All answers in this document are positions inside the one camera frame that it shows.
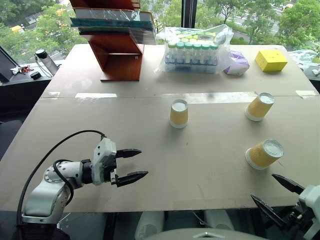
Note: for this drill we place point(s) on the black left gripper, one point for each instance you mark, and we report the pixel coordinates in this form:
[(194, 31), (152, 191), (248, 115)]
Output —
[(113, 167)]

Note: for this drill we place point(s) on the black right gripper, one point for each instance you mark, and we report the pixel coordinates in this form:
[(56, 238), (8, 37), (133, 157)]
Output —
[(298, 217)]

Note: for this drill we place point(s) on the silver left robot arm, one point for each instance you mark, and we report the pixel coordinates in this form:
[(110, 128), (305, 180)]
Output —
[(47, 192)]

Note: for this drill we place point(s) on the dark cloth robot shoulder cover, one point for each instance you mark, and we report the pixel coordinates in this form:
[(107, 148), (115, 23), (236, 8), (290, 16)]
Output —
[(40, 232)]

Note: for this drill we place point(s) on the stack of wrapped books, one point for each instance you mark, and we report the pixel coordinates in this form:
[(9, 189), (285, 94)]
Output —
[(112, 25)]

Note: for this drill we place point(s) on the crumpled white paper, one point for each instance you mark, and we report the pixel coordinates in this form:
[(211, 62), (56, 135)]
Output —
[(16, 71)]

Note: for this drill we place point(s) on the yellow paper cup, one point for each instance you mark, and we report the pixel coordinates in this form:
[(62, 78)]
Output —
[(179, 116), (262, 155), (258, 107)]

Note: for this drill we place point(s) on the white rounded robot leg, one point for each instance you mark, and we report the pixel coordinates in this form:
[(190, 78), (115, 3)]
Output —
[(150, 225), (220, 220)]

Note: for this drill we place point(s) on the short clear tape strip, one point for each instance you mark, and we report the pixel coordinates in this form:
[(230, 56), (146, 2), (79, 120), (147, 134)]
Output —
[(96, 95)]

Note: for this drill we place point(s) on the grey robot torso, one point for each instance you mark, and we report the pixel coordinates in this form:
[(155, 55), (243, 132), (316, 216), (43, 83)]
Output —
[(205, 235)]

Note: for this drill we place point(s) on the small clear tape patch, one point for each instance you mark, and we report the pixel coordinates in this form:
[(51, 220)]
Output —
[(307, 93), (53, 94)]

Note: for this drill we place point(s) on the brown wooden shelf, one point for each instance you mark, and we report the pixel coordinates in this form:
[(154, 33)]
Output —
[(120, 58)]

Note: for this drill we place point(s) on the plastic bag of capped tubes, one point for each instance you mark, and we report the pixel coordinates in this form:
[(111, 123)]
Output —
[(191, 52)]

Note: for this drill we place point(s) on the small round black object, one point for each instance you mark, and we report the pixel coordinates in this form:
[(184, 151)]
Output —
[(35, 75)]

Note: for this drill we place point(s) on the clear bottle with black cap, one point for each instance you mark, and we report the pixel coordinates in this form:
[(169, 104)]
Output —
[(47, 62)]

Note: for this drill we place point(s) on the yellow box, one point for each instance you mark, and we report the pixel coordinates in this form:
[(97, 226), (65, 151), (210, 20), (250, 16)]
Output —
[(271, 61)]

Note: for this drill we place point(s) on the purple white soft pack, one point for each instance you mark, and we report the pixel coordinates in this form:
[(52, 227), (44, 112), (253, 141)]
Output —
[(237, 63)]

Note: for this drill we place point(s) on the red keys bundle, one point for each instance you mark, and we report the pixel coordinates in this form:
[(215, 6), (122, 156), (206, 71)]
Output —
[(25, 69)]

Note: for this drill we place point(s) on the crumpled clear plastic bag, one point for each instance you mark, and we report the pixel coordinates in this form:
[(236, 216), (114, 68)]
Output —
[(303, 58)]

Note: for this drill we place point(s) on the dark monitor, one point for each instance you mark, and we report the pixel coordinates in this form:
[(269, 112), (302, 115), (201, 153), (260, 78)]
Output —
[(6, 66)]

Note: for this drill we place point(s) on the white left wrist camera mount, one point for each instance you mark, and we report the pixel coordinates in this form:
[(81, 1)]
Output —
[(103, 152)]

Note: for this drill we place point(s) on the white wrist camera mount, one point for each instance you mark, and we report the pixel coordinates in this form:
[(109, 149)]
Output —
[(103, 152), (312, 197)]

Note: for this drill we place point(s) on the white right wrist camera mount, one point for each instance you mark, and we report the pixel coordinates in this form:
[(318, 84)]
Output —
[(312, 197)]

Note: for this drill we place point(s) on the dark window frame post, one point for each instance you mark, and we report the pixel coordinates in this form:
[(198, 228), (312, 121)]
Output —
[(188, 12)]

